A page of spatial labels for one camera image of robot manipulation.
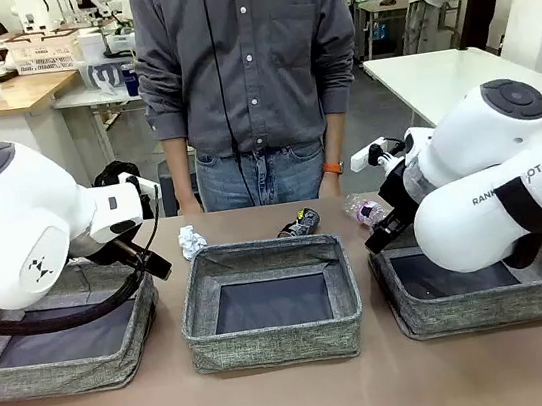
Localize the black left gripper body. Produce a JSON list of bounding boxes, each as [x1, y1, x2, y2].
[[85, 232, 153, 279]]

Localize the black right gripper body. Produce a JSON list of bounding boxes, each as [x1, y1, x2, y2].
[[373, 160, 424, 223]]

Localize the plastic bottle pink label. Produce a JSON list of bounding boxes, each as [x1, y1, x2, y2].
[[342, 188, 392, 229]]

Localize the white paper ball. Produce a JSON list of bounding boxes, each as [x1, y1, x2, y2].
[[175, 222, 211, 263]]

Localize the crushed black drink can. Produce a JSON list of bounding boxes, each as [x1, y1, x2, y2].
[[273, 204, 326, 240]]

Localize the person's left forearm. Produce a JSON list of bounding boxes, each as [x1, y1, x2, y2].
[[317, 111, 352, 166]]

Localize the person's right forearm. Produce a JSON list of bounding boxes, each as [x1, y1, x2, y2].
[[159, 134, 200, 204]]

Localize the person's right hand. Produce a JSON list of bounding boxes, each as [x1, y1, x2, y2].
[[176, 195, 204, 219]]

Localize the person's left hand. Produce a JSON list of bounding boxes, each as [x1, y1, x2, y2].
[[314, 170, 346, 200]]

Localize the orange wrist watch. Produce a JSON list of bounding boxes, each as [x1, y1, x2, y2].
[[321, 158, 347, 177]]

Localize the black backpack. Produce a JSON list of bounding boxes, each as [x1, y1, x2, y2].
[[90, 156, 156, 227]]

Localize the white table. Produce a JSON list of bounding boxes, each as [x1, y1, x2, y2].
[[360, 35, 542, 149]]

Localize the grey fabric basket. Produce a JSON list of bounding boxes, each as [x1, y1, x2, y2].
[[365, 214, 542, 348], [0, 249, 170, 406], [171, 225, 370, 381]]

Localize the white desk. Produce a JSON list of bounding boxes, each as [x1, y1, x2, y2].
[[50, 77, 154, 168]]

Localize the blue drink can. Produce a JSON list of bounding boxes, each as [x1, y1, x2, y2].
[[119, 61, 142, 99]]

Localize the white box blue logo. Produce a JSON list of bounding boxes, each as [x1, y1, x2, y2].
[[83, 57, 128, 99]]

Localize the person in grey shirt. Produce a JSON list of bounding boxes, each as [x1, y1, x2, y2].
[[124, 0, 379, 223]]

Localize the white plastic crate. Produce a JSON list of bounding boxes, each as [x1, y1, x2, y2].
[[3, 25, 85, 79]]

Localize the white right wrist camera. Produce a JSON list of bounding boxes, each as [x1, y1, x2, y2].
[[346, 132, 407, 177]]

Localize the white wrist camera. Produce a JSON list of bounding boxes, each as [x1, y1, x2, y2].
[[117, 166, 163, 205], [346, 132, 407, 177]]

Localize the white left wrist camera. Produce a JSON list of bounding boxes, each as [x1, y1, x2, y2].
[[117, 166, 163, 205]]

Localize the metal frame background table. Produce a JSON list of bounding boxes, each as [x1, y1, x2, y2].
[[354, 0, 433, 63]]

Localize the thin black cord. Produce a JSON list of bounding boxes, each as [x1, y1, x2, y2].
[[200, 0, 256, 210]]

